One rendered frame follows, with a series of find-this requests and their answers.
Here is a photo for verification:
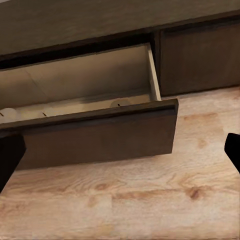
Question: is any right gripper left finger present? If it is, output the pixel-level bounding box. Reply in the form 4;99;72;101
0;133;26;193

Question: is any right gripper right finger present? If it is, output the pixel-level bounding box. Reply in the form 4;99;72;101
224;132;240;172

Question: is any pillar candle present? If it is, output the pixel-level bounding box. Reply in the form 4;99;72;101
109;99;132;108
36;107;61;119
0;108;27;124

